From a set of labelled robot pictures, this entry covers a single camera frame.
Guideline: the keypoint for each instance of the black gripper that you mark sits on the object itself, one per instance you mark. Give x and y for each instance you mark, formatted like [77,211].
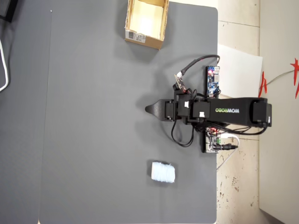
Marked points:
[181,109]

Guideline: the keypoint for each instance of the light blue yarn-wrapped block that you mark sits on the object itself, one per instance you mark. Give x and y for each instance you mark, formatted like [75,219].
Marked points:
[163,172]

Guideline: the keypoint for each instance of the open cardboard box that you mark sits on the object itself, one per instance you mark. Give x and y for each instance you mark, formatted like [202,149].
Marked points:
[144,21]

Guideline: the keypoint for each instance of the grey textured table mat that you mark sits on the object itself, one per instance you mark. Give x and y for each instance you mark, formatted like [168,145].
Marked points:
[93,116]

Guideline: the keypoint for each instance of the blue circuit board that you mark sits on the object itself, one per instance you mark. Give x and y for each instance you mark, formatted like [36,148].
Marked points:
[212,81]

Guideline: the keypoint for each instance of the motor controller board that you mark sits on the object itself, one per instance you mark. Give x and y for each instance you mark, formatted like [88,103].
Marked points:
[210,144]

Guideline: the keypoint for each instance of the black power plug connector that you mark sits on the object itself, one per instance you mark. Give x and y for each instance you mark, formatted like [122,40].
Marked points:
[226,147]

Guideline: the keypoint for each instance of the white paper sheet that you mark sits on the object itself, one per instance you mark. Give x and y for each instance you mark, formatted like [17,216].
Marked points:
[238,74]

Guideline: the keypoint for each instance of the white board panel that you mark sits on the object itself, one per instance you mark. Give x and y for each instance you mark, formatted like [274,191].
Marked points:
[280,175]

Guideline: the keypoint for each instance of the white curved rim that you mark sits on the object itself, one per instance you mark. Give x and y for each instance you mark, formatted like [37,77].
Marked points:
[8,79]

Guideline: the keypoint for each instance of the black flat object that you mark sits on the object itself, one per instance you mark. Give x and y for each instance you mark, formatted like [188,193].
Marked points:
[5,9]

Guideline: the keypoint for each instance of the small wrist camera board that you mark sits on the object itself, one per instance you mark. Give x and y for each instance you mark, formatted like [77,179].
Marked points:
[180,82]

